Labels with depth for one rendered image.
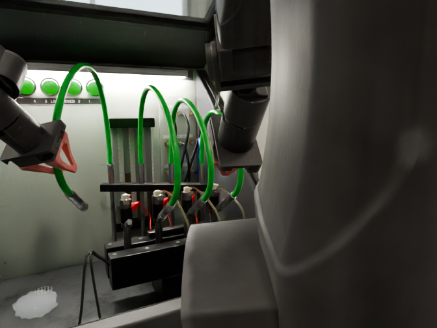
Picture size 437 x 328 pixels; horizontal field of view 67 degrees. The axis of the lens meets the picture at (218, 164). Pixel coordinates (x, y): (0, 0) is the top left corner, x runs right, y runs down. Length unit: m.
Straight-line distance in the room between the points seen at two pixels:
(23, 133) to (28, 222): 0.58
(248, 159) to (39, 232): 0.79
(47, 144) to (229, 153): 0.29
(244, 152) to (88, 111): 0.68
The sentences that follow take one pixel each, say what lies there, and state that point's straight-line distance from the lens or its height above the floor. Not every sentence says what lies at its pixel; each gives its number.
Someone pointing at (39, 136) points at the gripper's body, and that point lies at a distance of 0.60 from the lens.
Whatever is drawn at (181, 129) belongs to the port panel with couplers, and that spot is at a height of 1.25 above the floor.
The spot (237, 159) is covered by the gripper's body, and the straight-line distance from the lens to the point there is 0.49.
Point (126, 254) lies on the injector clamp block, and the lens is 0.84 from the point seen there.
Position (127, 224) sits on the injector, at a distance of 0.82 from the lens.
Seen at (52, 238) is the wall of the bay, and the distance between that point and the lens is 1.15.
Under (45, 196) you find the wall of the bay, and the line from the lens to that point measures 1.11.
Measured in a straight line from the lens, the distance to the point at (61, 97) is 0.69.
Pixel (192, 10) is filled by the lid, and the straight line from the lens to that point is 1.02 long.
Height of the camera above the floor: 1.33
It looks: 10 degrees down
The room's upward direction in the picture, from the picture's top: straight up
